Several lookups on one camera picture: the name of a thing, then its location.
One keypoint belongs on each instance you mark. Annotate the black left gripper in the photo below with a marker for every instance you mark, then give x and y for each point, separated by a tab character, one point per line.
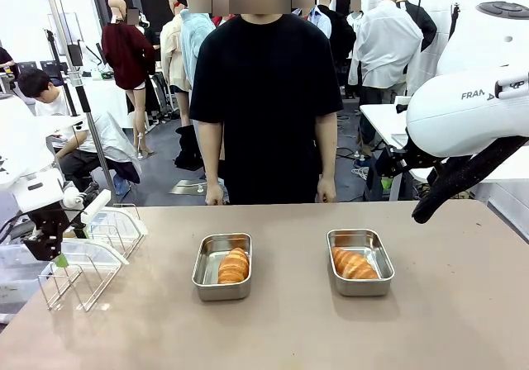
47	233

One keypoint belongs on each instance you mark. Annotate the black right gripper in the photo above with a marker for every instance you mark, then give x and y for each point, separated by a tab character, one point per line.
396	159

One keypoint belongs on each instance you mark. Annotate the clear plastic container lid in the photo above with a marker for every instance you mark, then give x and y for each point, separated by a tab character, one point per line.
120	221
91	252

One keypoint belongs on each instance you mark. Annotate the golden croissant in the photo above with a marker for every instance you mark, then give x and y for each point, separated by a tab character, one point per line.
353	264
233	267

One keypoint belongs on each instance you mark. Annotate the rectangular steel container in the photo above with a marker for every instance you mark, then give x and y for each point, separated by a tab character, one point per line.
206	262
363	287

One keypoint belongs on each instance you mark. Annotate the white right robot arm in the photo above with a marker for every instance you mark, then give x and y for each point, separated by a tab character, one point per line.
463	118

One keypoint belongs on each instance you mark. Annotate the person's left forearm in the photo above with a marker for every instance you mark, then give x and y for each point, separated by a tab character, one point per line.
326	147

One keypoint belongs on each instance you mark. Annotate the person's right forearm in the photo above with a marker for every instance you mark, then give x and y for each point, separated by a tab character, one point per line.
211	155

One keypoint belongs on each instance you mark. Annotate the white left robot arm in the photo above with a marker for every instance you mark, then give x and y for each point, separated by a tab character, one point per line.
20	147

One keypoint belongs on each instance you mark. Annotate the person's left hand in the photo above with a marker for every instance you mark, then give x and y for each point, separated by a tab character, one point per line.
327	190

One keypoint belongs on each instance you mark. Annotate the person's right hand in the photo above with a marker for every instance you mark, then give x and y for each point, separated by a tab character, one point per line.
215	194

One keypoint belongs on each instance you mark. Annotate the clear plastic storage bin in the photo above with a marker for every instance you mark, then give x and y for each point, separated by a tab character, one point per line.
16	275

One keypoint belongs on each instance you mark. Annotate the seated person in white shirt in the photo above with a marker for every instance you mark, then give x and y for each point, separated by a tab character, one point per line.
107	138

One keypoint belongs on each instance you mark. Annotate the mannequin in white shirt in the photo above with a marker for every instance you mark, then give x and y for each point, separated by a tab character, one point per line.
384	44

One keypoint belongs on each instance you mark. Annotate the person in black t-shirt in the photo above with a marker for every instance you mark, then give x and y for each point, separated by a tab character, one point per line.
264	97

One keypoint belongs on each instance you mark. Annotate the mannequin in black coat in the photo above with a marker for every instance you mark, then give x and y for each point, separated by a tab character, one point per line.
343	35

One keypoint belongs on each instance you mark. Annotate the mannequin in black jacket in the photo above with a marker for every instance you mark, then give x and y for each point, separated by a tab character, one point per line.
423	25

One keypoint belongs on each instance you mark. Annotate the black clothing heap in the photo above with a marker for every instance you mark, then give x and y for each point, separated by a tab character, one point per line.
188	151

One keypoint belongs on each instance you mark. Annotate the white draped background table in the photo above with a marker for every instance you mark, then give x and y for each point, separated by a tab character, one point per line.
107	97

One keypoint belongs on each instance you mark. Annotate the mannequin in pale blue shirt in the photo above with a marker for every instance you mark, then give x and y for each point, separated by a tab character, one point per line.
320	21

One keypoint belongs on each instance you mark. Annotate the black light stand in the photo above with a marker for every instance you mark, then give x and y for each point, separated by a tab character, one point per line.
454	19

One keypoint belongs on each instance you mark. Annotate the black monitor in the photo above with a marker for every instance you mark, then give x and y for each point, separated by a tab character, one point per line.
51	66
28	66

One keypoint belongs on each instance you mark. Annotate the thin black tripod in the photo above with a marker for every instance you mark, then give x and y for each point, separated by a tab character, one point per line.
51	48

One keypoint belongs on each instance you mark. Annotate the mannequin in dark red jacket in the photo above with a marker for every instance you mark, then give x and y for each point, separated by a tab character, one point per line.
124	52

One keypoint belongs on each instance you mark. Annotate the mannequin in red top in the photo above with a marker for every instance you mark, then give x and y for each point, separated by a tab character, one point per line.
221	19

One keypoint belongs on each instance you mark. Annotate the mannequin in beige shirt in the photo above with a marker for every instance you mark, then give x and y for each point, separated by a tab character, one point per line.
171	52

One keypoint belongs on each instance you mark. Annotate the mannequin in light blue sweater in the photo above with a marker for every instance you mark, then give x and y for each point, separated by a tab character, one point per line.
192	44

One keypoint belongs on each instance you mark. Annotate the standing person in black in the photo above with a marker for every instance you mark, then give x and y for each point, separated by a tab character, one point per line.
149	35

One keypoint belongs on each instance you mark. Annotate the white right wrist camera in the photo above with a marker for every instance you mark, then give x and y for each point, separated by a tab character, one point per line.
403	101

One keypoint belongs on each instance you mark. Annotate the white floor base plate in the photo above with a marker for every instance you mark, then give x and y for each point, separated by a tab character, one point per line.
190	187

